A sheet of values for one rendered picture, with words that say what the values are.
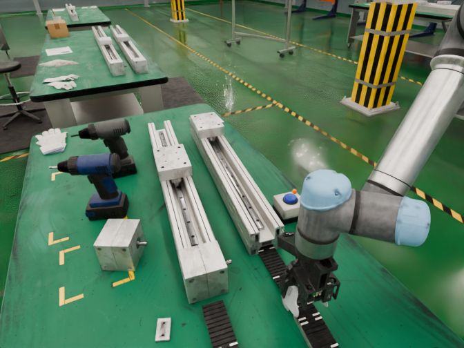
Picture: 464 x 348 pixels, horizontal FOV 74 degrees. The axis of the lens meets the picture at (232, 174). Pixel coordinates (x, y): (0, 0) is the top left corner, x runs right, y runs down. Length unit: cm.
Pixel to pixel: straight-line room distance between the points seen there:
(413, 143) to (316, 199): 25
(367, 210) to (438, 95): 28
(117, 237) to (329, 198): 57
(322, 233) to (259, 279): 34
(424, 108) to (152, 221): 79
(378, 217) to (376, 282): 40
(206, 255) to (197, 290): 8
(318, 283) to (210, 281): 27
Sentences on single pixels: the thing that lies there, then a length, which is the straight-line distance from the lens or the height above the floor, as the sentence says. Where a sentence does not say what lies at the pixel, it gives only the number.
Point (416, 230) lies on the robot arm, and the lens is 54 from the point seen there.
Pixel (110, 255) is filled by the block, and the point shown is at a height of 84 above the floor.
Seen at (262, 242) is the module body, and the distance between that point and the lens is 89.
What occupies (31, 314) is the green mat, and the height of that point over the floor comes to 78.
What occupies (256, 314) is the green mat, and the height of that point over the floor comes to 78.
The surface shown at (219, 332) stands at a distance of 73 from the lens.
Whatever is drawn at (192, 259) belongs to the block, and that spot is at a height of 87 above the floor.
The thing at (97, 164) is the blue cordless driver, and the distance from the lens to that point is 97.
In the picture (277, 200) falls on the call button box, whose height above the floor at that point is 84.
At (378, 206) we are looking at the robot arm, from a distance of 53.
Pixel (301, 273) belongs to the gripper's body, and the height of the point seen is 95.
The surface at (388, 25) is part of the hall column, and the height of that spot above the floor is 92.
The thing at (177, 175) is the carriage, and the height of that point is 88.
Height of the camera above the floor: 145
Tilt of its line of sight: 34 degrees down
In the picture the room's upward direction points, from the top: 1 degrees counter-clockwise
